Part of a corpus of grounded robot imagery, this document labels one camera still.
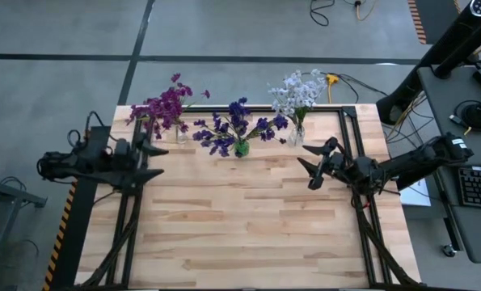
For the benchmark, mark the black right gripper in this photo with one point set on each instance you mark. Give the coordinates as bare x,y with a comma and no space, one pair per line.
337,167

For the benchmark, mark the green glass vase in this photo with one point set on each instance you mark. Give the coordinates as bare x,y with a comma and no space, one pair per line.
242,150

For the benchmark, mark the white flower bunch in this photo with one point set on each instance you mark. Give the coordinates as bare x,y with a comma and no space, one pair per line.
315,87
296,83
280,101

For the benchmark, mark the hazard-striped black floor mat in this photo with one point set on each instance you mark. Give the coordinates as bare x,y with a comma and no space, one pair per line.
434,16

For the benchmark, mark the white paper sheet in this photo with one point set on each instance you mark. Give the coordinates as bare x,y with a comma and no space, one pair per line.
418,198

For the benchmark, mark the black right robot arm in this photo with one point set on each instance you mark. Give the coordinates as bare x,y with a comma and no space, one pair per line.
418,161

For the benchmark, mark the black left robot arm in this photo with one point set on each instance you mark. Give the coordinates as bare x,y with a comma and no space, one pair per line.
62,165

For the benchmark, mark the grey metal side table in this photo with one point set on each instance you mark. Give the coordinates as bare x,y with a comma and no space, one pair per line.
5,194

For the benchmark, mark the black desk post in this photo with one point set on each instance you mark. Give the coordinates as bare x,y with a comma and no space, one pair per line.
462,56

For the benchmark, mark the magenta flower bunch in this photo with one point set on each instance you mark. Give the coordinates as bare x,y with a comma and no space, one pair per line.
165,107
183,89
141,111

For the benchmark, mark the yellow power plug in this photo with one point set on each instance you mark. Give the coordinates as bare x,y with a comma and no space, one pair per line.
332,78

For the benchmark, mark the smooth clear glass vase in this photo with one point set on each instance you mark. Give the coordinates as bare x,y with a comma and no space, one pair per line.
180,137

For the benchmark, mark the grey side desk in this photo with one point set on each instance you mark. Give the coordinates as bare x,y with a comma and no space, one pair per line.
446,121

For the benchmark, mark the ribbed clear glass vase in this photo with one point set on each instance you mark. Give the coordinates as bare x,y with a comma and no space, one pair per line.
296,139

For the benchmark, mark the black tower fan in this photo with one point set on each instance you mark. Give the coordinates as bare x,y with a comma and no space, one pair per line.
442,50

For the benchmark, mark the black headset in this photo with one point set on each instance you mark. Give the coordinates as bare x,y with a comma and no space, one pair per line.
472,115

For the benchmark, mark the blue-violet flower bunch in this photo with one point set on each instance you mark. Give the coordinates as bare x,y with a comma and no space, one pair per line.
208,135
238,109
278,121

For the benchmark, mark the caster wheel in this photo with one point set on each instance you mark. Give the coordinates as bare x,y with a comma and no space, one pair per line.
449,250

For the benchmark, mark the hazard-striped black platform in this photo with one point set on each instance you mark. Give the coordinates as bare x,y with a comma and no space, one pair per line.
76,242

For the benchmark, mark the black aluminium table frame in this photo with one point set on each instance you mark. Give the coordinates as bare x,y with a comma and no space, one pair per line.
260,109

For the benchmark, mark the black keyboard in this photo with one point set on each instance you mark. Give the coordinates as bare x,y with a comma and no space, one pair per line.
480,188

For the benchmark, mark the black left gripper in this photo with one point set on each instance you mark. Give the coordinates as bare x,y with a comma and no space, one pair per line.
123,159

